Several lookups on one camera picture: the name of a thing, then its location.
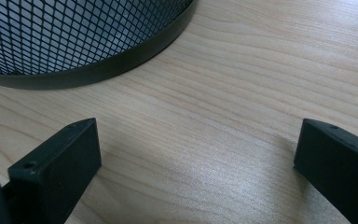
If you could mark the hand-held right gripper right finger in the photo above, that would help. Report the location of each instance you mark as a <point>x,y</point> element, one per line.
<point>345,168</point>

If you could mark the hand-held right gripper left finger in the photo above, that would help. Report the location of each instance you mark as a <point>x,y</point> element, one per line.
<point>56,174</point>

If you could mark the black mesh trash bin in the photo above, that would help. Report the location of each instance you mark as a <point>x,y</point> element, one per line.
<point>74,37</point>

